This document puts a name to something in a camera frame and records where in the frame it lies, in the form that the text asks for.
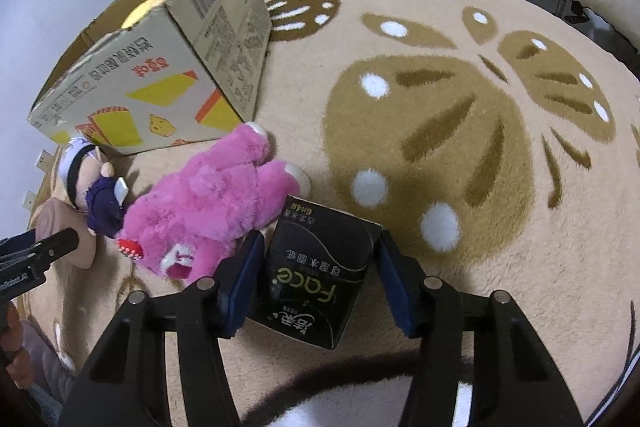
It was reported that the pink swirl roll plush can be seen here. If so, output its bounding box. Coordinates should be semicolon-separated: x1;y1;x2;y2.
31;197;99;270

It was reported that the black tissue pack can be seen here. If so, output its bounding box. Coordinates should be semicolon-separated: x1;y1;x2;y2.
248;196;383;350

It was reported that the yellow plush toy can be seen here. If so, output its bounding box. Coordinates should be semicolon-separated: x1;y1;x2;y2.
120;0;167;29

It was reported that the person's left hand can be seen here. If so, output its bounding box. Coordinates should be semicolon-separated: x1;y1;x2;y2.
1;303;35;389

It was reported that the white-haired blindfolded plush doll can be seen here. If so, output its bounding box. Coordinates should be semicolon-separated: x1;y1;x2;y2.
58;136;129;239

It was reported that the pink furry bear plush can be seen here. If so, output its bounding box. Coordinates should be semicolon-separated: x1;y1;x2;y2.
116;122;310;284

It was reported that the beige brown patterned rug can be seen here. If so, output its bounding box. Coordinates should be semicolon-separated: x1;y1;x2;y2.
18;0;639;426

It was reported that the open cardboard box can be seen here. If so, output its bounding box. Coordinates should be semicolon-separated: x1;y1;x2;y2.
28;0;271;155

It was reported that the white wall socket lower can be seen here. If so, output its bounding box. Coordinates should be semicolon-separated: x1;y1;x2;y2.
23;191;37;212

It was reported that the white wall socket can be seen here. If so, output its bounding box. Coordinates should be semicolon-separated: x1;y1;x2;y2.
23;191;37;212
35;150;54;173

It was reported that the white wall socket upper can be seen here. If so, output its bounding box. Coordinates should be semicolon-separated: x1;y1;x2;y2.
35;150;54;173

